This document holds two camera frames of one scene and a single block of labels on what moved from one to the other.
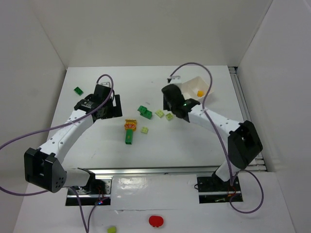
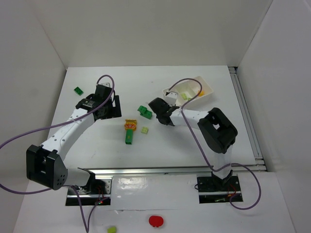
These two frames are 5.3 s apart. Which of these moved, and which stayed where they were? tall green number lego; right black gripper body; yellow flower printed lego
Moved: right black gripper body
Stayed: tall green number lego; yellow flower printed lego
